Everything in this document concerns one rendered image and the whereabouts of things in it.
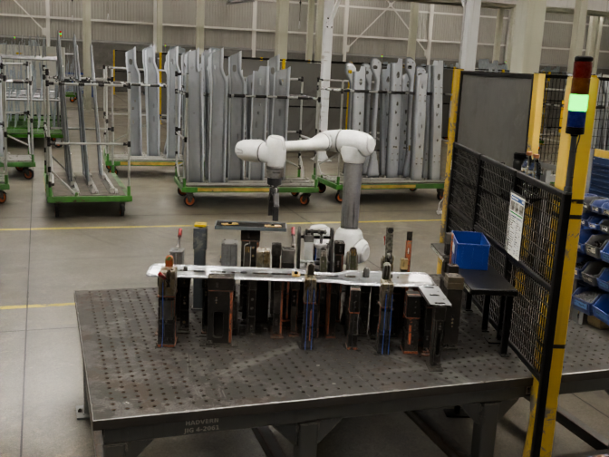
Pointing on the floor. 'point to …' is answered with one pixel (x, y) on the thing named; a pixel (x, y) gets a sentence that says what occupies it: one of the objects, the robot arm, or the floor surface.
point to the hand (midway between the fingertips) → (273, 216)
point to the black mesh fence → (514, 260)
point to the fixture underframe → (139, 440)
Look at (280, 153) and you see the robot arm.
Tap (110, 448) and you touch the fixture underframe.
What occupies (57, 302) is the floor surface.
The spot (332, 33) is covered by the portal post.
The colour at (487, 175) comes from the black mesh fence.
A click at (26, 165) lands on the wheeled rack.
